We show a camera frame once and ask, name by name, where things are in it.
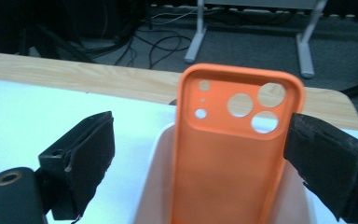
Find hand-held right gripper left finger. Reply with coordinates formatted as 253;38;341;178
37;110;116;222

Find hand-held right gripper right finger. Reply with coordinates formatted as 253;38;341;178
282;112;358;224

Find white plastic container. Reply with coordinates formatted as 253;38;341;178
133;121;320;224

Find orange phone case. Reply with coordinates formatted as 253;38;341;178
171;63;307;224

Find black tripod stand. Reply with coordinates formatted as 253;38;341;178
21;18;131;63

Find white metal stand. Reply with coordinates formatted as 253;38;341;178
185;0;329;79

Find black straight floor cable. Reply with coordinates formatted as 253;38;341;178
115;31;157;67

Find black looped floor cable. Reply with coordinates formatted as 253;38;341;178
148;35;194;70

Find white floor cable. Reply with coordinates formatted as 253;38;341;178
150;7;200;26

